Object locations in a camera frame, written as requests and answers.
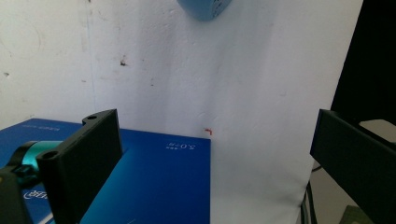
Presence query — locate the light blue plastic object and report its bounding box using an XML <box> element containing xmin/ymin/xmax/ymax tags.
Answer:
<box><xmin>177</xmin><ymin>0</ymin><xmax>233</xmax><ymax>22</ymax></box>

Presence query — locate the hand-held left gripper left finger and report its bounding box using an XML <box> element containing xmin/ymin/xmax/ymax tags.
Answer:
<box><xmin>35</xmin><ymin>108</ymin><xmax>124</xmax><ymax>224</ymax></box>

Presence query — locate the black cable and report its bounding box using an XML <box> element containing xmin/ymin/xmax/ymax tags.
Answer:
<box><xmin>299</xmin><ymin>164</ymin><xmax>322</xmax><ymax>224</ymax></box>

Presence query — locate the dark blue cardboard box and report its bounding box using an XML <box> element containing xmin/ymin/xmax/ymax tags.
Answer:
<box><xmin>0</xmin><ymin>118</ymin><xmax>212</xmax><ymax>224</ymax></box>

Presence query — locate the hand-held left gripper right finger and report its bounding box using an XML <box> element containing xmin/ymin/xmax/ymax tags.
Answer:
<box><xmin>309</xmin><ymin>108</ymin><xmax>396</xmax><ymax>224</ymax></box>

